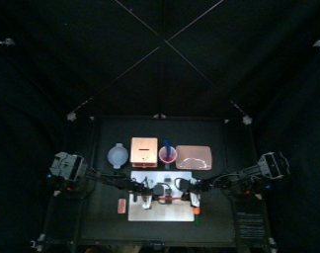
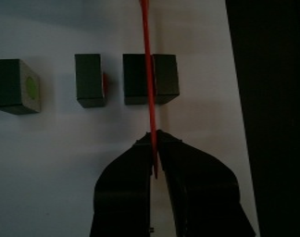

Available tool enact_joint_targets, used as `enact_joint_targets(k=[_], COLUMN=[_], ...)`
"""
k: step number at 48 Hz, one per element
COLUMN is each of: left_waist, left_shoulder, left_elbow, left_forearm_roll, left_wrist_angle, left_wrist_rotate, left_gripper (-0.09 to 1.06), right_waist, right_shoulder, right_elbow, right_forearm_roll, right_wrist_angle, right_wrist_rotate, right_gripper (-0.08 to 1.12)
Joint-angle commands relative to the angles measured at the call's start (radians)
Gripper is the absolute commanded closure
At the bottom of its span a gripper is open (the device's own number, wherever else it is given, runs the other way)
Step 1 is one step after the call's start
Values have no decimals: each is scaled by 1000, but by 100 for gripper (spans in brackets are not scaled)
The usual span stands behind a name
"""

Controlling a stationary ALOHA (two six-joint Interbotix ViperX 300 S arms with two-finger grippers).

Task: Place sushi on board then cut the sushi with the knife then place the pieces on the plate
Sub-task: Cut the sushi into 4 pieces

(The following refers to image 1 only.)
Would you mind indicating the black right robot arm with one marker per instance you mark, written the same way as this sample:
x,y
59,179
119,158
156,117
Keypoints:
x,y
236,174

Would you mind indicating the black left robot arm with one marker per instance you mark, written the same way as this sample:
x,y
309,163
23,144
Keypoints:
x,y
110,179

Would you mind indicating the white cutting board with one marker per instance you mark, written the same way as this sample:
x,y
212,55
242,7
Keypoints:
x,y
162,214

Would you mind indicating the toy sushi piece green centre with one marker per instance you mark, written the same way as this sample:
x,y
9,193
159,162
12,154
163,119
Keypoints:
x,y
167,180

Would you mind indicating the pink square plate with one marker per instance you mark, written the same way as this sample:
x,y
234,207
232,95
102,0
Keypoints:
x,y
192,153

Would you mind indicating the orange toy carrot green top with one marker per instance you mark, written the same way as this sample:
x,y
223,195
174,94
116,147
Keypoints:
x,y
195,210

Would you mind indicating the pink rectangular toy block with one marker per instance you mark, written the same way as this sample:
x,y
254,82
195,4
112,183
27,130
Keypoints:
x,y
122,206

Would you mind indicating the pale grey bowl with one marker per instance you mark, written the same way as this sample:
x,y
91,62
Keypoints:
x,y
118,156

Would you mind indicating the wooden box with red face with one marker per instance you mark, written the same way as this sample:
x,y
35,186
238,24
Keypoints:
x,y
143,150

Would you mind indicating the blue toy spoon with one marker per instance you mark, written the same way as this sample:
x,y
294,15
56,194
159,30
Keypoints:
x,y
166,145

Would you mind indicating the black panel with white print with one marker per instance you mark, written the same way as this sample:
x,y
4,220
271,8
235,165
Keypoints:
x,y
250,227

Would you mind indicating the black backdrop cloth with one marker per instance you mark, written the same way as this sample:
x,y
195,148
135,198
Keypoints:
x,y
56,82

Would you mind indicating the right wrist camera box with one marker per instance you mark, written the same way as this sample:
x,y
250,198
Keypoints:
x,y
183,183

